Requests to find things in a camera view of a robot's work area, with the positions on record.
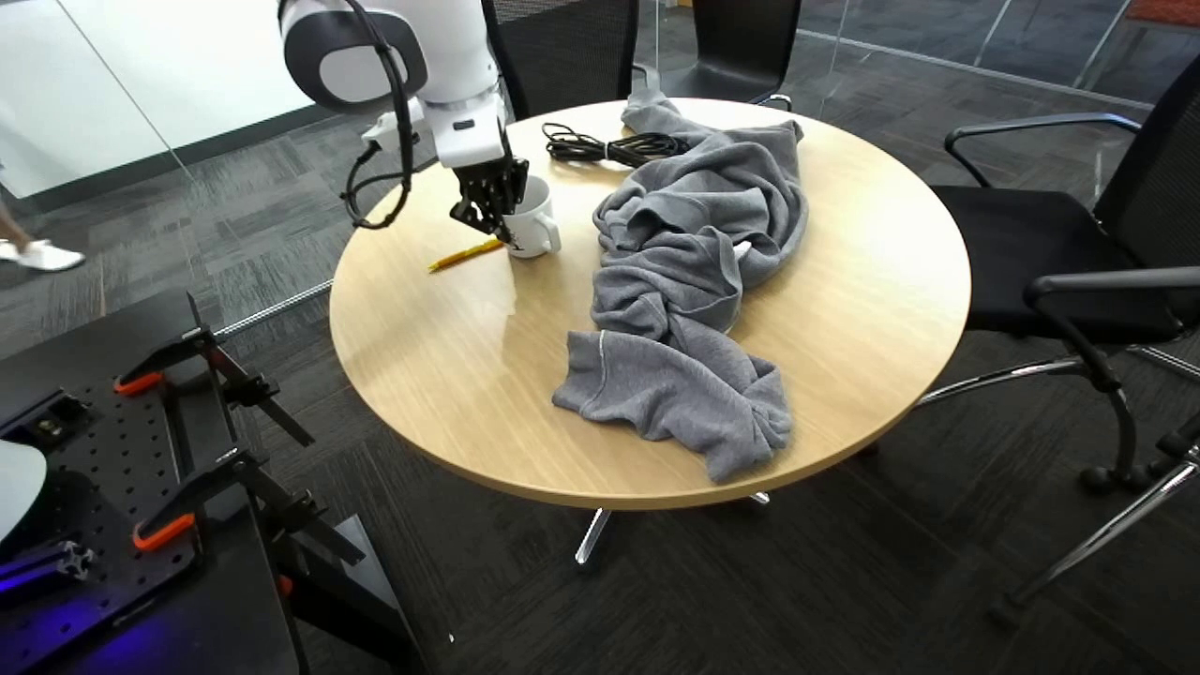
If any orange handled clamp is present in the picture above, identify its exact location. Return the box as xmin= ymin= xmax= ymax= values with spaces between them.
xmin=113 ymin=317 xmax=316 ymax=447
xmin=132 ymin=448 xmax=366 ymax=562

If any grey towel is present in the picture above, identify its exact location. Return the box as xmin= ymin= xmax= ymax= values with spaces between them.
xmin=553 ymin=66 xmax=807 ymax=482

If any white round device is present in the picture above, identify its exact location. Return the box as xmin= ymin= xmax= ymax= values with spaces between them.
xmin=0 ymin=438 xmax=51 ymax=538

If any black cable bundle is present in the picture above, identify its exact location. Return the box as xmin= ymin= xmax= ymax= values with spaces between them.
xmin=537 ymin=116 xmax=693 ymax=172

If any orange handled clamp upper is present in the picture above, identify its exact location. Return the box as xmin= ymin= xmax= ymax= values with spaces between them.
xmin=113 ymin=317 xmax=316 ymax=447

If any yellow pen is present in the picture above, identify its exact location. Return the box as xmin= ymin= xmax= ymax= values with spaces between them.
xmin=429 ymin=238 xmax=506 ymax=272

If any black perforated mounting board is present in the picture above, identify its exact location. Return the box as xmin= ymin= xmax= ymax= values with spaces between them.
xmin=0 ymin=292 xmax=306 ymax=675

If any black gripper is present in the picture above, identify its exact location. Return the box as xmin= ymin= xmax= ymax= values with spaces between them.
xmin=452 ymin=157 xmax=528 ymax=248

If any orange handled clamp lower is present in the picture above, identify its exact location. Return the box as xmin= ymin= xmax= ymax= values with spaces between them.
xmin=132 ymin=448 xmax=366 ymax=562

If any black office chair right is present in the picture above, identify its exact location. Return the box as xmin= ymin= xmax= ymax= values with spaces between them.
xmin=931 ymin=55 xmax=1200 ymax=623

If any black chair back left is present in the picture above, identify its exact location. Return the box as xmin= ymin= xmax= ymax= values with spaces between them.
xmin=481 ymin=0 xmax=639 ymax=118

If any black chair back centre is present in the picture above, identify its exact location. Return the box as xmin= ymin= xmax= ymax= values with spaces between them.
xmin=667 ymin=0 xmax=803 ymax=105

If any round wooden table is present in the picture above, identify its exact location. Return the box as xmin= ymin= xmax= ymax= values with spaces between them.
xmin=329 ymin=118 xmax=971 ymax=510

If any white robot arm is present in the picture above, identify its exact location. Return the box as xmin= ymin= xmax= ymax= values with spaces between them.
xmin=274 ymin=0 xmax=528 ymax=238

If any white cup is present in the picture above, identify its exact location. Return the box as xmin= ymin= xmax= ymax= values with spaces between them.
xmin=512 ymin=175 xmax=559 ymax=260

